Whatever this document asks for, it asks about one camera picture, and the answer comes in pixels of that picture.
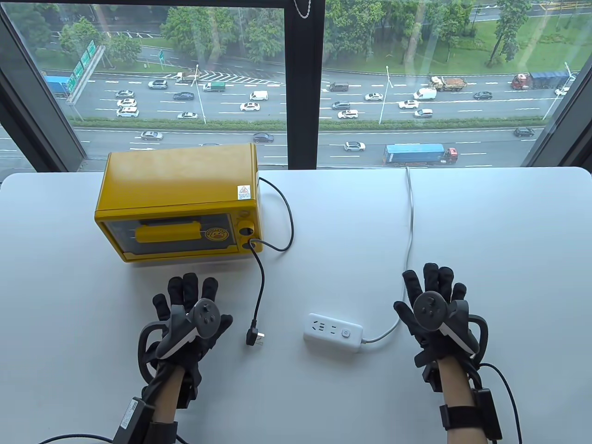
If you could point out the person's left hand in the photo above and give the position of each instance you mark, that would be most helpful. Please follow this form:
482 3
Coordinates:
189 289

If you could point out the person's right hand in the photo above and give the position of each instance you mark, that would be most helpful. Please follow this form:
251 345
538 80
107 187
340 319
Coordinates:
430 280

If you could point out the yellow toaster oven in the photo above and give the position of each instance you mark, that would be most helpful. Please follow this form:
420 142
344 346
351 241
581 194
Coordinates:
175 185

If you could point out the person's left forearm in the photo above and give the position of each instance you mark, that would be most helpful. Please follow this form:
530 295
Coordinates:
167 393

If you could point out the person's right forearm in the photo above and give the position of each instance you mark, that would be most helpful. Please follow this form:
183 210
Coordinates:
455 384

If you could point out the black right hand controller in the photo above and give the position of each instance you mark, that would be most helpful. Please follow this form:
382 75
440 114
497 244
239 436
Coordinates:
429 311

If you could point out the black hand controller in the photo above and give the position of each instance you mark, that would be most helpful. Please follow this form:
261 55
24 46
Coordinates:
429 311
206 317

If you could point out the black left hand controller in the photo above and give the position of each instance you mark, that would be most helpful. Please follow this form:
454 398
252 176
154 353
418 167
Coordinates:
206 317

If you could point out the white power strip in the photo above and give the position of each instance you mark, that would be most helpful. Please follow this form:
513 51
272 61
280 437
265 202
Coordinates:
333 330

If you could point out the black window frame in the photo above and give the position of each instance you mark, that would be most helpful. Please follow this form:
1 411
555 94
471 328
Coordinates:
303 92

